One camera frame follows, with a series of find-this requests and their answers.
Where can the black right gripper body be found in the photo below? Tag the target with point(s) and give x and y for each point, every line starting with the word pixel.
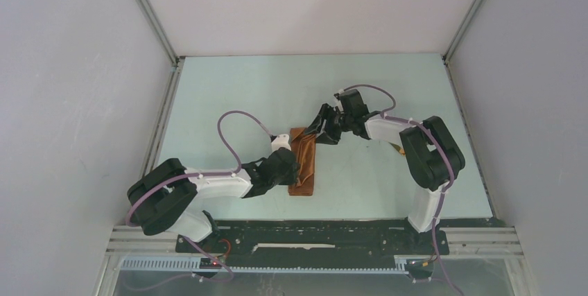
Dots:
pixel 344 120

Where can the orange cloth napkin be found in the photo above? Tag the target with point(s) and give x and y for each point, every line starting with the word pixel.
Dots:
pixel 304 147

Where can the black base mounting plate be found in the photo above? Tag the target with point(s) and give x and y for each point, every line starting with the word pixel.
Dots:
pixel 323 244

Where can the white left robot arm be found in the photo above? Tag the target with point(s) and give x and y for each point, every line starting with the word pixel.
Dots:
pixel 168 199

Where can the gold knife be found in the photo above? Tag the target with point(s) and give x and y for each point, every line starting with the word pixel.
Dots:
pixel 399 149

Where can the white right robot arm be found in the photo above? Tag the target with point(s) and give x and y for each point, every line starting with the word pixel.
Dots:
pixel 434 158

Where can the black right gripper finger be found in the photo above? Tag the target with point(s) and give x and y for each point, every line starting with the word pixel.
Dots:
pixel 328 138
pixel 324 122

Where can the aluminium frame rail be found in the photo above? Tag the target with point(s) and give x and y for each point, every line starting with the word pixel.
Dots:
pixel 130 249

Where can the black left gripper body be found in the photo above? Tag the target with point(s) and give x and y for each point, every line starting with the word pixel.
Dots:
pixel 288 178

